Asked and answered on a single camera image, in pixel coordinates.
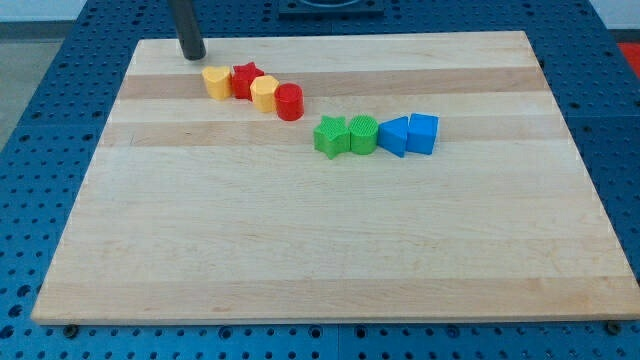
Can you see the green star block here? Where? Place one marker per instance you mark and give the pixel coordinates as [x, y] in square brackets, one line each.
[332, 136]

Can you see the yellow hexagon block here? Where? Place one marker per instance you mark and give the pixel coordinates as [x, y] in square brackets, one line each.
[263, 93]

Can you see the red star block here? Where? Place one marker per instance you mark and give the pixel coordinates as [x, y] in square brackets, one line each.
[242, 78]

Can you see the green cylinder block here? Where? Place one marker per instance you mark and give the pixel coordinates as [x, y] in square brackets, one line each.
[363, 134]

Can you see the blue triangle block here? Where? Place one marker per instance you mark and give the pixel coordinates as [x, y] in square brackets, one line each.
[393, 135]

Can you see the red cylinder block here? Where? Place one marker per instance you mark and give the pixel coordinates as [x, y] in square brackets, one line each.
[289, 100]

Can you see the wooden board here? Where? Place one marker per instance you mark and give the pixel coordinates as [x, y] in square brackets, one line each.
[201, 211]

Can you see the blue cube block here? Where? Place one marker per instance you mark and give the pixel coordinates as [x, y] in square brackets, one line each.
[422, 133]

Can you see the yellow heart block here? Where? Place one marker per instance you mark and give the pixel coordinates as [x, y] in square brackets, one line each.
[217, 80]

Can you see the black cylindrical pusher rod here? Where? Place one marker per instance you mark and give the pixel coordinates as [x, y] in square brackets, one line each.
[187, 29]

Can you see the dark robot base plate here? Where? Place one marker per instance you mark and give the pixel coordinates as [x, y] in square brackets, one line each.
[289, 9]

